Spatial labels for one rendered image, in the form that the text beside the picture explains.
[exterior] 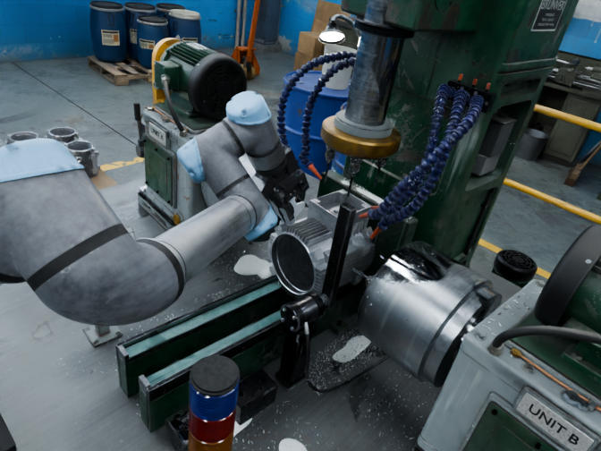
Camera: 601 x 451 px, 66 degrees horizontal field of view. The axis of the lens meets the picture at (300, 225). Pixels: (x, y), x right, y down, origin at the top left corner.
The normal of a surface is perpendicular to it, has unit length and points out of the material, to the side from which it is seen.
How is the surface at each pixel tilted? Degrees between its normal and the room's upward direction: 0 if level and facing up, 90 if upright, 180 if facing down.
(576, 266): 54
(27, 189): 50
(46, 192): 46
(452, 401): 90
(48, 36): 90
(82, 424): 0
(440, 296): 32
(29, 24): 90
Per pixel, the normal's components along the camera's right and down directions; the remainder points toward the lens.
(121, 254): 0.79, -0.32
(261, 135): 0.54, 0.58
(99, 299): 0.45, 0.39
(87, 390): 0.14, -0.84
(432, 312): -0.44, -0.38
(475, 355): -0.73, 0.27
